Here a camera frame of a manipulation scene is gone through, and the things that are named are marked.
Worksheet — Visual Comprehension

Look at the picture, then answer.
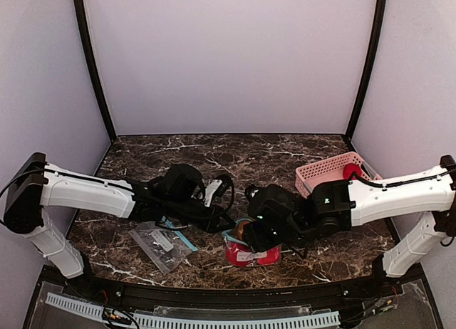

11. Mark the left black frame post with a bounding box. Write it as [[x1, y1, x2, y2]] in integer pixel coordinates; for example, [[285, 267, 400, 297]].
[[73, 0, 117, 142]]

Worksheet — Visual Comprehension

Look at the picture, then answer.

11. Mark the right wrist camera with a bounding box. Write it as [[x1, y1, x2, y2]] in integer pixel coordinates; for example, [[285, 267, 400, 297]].
[[244, 184, 296, 218]]

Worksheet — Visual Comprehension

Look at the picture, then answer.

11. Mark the black frame post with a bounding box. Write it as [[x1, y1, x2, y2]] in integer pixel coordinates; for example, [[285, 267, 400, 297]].
[[343, 0, 387, 151], [73, 0, 117, 142]]

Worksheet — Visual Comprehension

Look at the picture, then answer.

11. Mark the red toy strawberry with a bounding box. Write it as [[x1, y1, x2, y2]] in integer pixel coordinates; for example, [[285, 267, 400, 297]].
[[343, 163, 362, 180]]

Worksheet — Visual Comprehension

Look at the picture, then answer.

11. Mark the right black frame post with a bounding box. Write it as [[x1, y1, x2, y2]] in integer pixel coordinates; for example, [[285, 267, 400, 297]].
[[343, 0, 387, 151]]

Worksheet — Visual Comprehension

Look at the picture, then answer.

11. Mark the red toy fruit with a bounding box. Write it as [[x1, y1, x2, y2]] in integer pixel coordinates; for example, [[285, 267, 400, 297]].
[[256, 246, 281, 266]]

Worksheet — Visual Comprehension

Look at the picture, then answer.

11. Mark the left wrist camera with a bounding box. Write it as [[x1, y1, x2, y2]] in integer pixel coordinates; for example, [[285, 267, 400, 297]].
[[204, 174, 234, 207]]

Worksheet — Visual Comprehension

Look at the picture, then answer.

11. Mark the brown toy kiwi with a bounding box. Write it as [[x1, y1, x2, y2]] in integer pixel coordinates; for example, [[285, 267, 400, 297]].
[[229, 221, 248, 241]]

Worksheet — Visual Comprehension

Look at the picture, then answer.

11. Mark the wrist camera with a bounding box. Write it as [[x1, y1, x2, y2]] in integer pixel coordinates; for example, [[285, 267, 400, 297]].
[[204, 174, 234, 207], [244, 184, 296, 218]]

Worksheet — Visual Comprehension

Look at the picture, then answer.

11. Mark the white slotted cable duct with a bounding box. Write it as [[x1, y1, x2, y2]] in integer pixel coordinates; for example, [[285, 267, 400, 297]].
[[46, 292, 341, 328]]

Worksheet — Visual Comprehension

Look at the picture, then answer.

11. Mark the small clear zip bag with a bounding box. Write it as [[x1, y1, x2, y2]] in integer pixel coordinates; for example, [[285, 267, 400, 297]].
[[129, 218, 198, 275]]

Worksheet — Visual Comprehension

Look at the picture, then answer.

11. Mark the black front rail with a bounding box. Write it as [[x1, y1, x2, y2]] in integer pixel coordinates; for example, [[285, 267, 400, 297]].
[[48, 272, 394, 310]]

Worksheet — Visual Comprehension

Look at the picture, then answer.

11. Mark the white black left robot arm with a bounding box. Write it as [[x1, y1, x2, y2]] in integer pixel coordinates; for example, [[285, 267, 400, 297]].
[[1, 152, 235, 279]]

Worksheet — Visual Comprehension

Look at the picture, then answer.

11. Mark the large clear zip bag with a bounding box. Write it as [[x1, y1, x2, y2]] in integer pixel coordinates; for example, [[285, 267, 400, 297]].
[[222, 219, 281, 267]]

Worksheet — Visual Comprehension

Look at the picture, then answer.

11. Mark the pink plastic basket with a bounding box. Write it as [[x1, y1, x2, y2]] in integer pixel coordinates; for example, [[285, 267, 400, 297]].
[[295, 152, 381, 198]]

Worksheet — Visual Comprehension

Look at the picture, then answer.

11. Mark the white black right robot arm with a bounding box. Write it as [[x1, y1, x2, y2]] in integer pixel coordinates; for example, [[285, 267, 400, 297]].
[[242, 155, 455, 281]]

